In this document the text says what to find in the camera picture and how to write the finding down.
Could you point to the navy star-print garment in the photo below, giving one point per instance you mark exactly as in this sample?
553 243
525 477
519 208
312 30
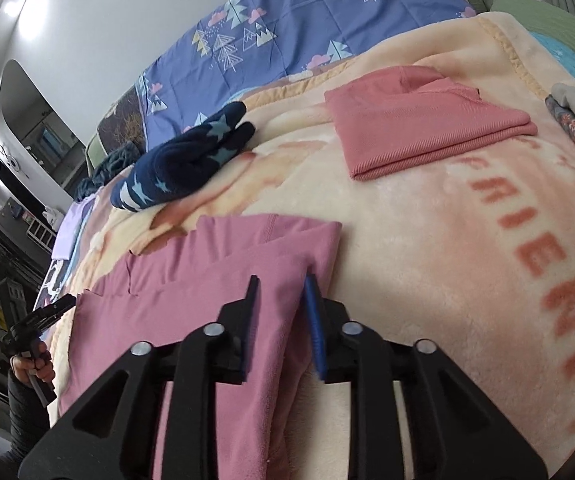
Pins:
182 165

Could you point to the person's left forearm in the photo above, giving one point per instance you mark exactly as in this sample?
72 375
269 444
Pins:
25 415

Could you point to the dark tree-print cover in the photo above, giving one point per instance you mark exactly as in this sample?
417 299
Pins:
122 120

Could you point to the dark animal-print bedsheet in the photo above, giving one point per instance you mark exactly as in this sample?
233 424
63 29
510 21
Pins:
55 275

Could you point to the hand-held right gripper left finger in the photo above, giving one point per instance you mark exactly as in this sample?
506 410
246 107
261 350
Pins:
247 320

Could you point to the pink long-sleeve shirt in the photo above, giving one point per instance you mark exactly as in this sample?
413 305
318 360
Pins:
192 280

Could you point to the coral pink garment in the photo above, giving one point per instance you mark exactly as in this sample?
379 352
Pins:
407 125

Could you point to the lavender cloth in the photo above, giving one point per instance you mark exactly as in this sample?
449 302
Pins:
70 230

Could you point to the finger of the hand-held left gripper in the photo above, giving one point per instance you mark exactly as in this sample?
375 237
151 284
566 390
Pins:
60 306

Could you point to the dark teal fleece blanket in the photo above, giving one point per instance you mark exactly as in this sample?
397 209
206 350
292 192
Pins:
112 165

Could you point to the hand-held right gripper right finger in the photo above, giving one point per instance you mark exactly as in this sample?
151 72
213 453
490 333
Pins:
312 320

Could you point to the person's left hand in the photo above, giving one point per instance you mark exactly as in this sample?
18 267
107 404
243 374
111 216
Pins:
42 367

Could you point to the blue tree-print quilt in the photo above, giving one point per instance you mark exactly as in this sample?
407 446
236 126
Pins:
277 15

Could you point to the cream bear-print blanket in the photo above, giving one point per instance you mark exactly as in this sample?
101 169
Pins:
442 260

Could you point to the green pillow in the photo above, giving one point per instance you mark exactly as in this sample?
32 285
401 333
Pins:
542 15

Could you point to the light blue sheet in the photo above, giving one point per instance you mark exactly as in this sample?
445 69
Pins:
567 55

